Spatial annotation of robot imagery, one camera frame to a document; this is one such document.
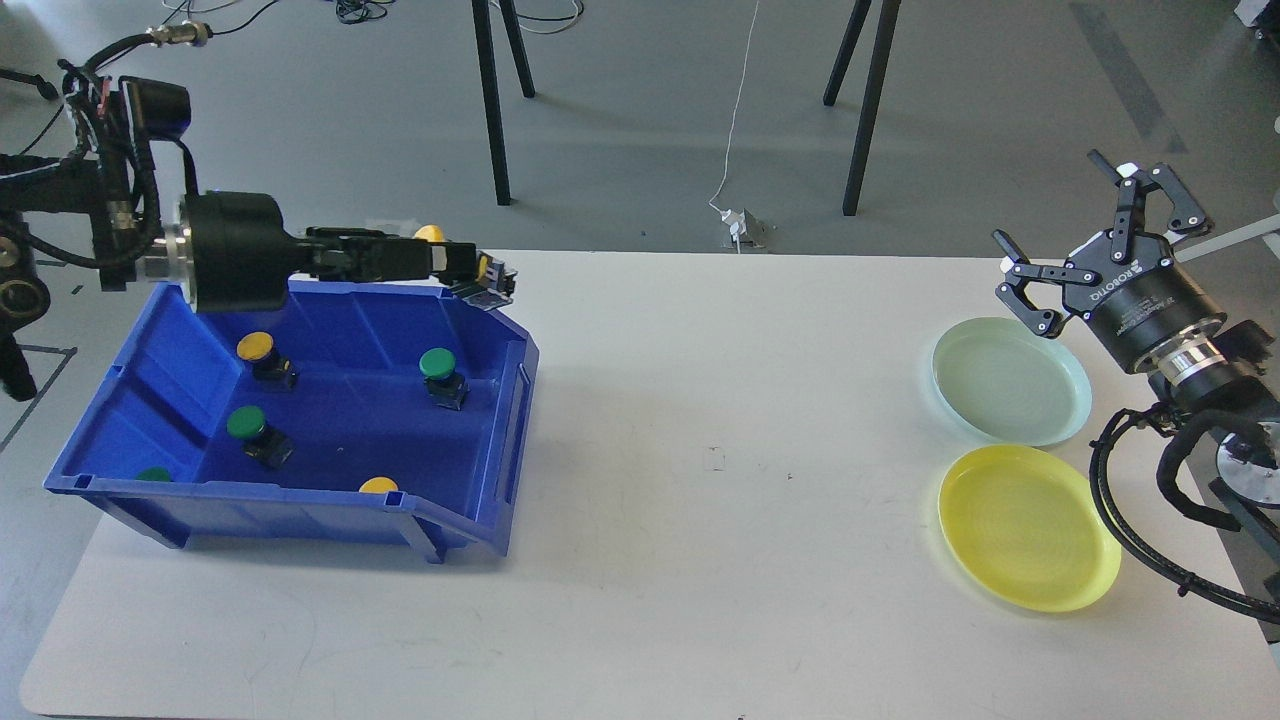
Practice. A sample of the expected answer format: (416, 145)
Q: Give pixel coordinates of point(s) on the yellow plate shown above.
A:
(1022, 525)

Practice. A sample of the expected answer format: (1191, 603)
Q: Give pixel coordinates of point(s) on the white office chair base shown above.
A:
(1268, 225)

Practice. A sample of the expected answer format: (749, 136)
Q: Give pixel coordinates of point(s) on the light green plate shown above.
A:
(998, 380)

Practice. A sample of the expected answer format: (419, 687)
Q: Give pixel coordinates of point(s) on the yellow push button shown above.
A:
(471, 274)

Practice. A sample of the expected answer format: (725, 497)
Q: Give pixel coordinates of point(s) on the green button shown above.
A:
(446, 386)
(259, 439)

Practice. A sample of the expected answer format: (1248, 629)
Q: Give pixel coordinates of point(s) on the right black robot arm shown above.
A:
(1211, 382)

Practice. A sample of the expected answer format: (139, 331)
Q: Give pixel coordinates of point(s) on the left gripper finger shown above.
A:
(371, 266)
(353, 245)

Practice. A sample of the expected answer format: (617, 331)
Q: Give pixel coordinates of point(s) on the black tripod left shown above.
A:
(481, 13)

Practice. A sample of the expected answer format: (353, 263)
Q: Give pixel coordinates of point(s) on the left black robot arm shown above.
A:
(98, 207)

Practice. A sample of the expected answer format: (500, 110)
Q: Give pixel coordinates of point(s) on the yellow button front edge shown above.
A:
(378, 486)

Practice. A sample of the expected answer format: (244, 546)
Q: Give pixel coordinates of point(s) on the yellow button back left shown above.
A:
(269, 368)

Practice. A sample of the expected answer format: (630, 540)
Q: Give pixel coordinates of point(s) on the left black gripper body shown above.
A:
(241, 255)

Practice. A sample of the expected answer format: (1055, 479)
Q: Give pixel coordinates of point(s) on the blue plastic bin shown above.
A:
(359, 410)

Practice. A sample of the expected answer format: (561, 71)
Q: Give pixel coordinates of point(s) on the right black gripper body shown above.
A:
(1138, 305)

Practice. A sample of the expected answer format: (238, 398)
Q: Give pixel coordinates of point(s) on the green button front corner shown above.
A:
(154, 474)

